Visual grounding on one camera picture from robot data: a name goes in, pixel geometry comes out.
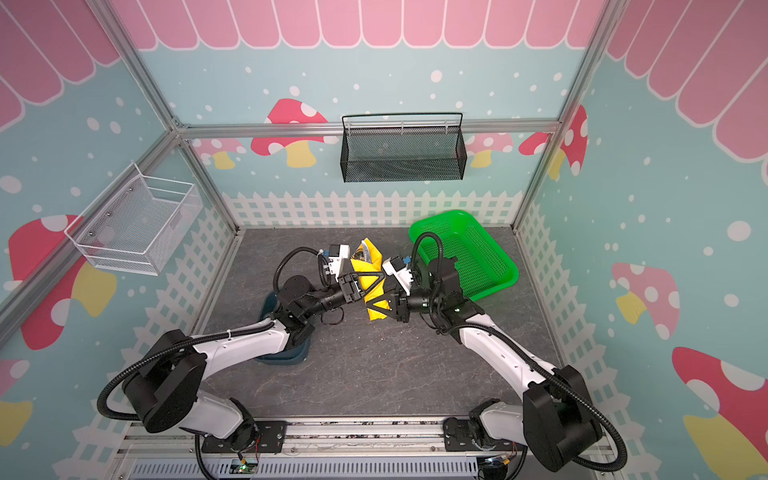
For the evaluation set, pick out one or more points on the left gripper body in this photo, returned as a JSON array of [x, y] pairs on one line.
[[332, 296]]

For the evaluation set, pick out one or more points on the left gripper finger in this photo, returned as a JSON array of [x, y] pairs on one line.
[[367, 279], [370, 295]]

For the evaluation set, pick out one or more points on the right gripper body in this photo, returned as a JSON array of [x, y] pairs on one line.
[[396, 303]]

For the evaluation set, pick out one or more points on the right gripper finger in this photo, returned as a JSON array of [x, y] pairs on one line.
[[381, 298], [381, 310]]

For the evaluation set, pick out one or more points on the yellow paper napkin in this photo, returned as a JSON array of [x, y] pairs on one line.
[[367, 259]]

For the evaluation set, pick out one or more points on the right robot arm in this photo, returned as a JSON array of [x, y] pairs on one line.
[[557, 420]]

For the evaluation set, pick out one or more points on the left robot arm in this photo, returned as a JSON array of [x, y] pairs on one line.
[[163, 390]]

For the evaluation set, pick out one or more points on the dark teal plastic tray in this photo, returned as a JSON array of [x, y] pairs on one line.
[[281, 353]]

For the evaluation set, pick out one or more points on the black wire mesh basket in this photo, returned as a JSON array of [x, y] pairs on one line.
[[403, 147]]

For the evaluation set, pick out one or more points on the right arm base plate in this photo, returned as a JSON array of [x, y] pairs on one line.
[[465, 435]]

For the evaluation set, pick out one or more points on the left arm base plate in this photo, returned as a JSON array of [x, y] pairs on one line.
[[260, 436]]

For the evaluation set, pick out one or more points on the white wire mesh basket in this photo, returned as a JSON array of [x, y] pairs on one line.
[[136, 225]]

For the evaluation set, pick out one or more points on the white vented cable duct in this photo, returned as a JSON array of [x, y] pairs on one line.
[[347, 468]]

